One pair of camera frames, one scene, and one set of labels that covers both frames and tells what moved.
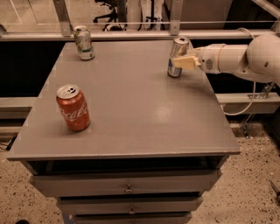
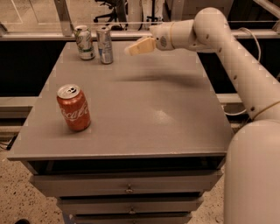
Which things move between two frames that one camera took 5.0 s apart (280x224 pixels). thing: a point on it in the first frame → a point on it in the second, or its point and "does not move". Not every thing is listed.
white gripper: (208, 59) → (161, 36)
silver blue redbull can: (178, 49) → (105, 45)
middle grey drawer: (94, 205) does not move
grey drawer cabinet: (118, 141) does not move
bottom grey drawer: (149, 218) does not move
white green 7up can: (83, 41) does not move
